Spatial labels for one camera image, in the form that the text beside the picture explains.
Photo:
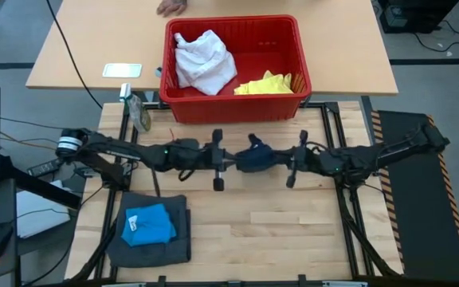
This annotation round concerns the person's hand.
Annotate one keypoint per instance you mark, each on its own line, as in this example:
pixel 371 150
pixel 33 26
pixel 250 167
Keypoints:
pixel 171 7

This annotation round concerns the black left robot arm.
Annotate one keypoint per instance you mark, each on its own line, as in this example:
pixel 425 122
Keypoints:
pixel 118 149

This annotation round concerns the black diagonal beam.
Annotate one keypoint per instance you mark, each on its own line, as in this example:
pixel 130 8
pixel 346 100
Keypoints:
pixel 42 187

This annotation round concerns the white button shirt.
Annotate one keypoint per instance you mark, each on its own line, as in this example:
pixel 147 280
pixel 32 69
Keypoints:
pixel 205 64

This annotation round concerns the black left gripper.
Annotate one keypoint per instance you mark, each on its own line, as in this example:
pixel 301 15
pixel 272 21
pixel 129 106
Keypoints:
pixel 191 155

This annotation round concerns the yellow garment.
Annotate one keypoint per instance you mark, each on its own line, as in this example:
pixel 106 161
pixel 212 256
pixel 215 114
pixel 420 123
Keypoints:
pixel 265 85

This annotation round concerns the red plastic laundry basket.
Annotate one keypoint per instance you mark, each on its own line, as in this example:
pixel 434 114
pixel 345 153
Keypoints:
pixel 233 109

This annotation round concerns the white paper sheet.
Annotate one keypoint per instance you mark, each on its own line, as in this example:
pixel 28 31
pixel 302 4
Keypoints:
pixel 34 219

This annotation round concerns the beige wooden desk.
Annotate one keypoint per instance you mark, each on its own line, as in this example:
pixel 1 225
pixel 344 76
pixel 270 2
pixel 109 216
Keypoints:
pixel 333 48

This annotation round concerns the blue t-shirt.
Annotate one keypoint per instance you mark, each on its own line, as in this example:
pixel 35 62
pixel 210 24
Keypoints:
pixel 150 225

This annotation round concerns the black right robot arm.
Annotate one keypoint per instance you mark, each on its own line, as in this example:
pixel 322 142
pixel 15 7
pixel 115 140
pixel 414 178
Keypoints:
pixel 397 153

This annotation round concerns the black power adapter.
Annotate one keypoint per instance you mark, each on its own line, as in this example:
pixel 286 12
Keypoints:
pixel 44 167

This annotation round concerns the white rectangular phone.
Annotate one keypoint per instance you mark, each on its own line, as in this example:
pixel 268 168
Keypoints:
pixel 122 70

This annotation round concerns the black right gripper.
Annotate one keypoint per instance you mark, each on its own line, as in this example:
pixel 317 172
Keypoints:
pixel 321 161

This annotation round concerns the dark grey garment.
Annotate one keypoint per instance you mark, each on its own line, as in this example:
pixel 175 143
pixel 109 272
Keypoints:
pixel 150 257

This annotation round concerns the black hazard-striped floor mat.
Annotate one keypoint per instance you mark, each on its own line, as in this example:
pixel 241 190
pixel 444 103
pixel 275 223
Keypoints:
pixel 413 207

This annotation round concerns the navy garment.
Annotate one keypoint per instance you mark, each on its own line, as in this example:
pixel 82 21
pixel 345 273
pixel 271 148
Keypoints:
pixel 255 157

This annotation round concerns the black aluminium table frame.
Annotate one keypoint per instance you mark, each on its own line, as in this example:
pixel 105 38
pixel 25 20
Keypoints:
pixel 321 104

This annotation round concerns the black computer case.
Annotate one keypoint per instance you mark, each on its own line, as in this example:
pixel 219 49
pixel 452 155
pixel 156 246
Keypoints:
pixel 413 16

